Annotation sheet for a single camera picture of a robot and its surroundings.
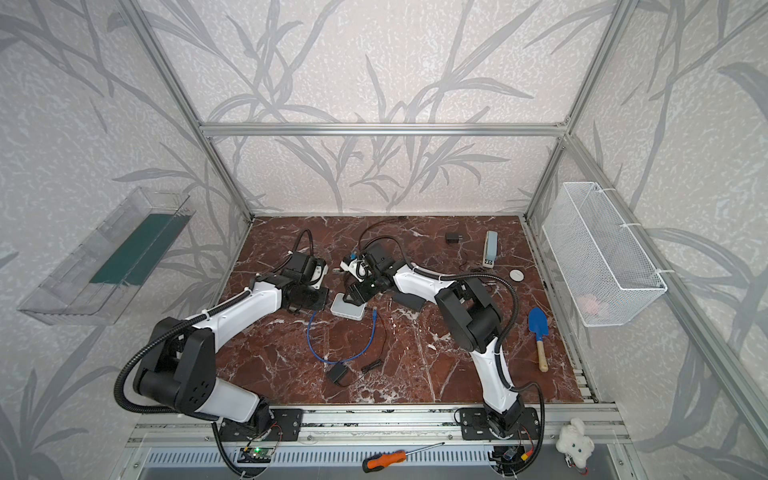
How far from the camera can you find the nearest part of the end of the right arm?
0.78 m

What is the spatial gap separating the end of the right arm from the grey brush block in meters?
0.41

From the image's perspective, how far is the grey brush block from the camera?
3.42 ft
